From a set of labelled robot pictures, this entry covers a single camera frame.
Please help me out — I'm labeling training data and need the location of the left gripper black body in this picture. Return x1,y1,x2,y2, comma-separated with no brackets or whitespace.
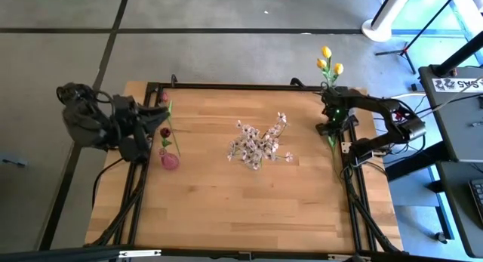
112,94,149,141

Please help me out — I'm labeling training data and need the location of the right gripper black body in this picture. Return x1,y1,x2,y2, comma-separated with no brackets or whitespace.
321,86,358,124

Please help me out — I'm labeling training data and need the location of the green-stemmed artificial tulip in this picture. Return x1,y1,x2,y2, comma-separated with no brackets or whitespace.
327,134,343,182

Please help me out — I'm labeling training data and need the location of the yellow artificial tulip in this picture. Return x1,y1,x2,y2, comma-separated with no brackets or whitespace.
328,62,346,88
321,45,335,85
315,57,333,85

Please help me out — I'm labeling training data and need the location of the purple faceted glass vase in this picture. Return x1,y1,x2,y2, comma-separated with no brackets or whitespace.
158,147,181,171

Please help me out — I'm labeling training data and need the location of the white artificial blossom spray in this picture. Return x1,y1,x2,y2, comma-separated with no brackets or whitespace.
263,140,295,165
226,119,266,172
260,111,289,149

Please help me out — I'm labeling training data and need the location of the white pole stand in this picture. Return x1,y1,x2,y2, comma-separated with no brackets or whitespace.
361,0,417,43

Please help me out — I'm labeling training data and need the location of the black tripod stand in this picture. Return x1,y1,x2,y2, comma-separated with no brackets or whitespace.
374,0,466,76

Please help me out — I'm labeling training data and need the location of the grey desk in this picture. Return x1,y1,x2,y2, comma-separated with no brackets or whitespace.
417,63,483,260

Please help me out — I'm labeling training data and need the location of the white printed label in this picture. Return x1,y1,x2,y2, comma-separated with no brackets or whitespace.
431,77,483,94

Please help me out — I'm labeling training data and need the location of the small grey floor object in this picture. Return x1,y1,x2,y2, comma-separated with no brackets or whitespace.
0,156,29,169

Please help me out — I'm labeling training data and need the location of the black slanted pole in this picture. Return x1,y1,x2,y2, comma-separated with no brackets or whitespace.
432,29,483,78

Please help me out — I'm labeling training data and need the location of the black keyboard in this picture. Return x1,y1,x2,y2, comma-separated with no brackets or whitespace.
467,177,483,226

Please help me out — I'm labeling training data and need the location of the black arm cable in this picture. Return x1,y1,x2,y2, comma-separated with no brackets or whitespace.
91,156,128,211

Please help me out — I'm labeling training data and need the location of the black aluminium table frame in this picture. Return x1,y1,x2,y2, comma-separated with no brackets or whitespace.
85,80,403,262

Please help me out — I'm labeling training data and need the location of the silver metal bracket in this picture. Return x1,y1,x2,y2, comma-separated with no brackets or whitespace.
118,249,162,259

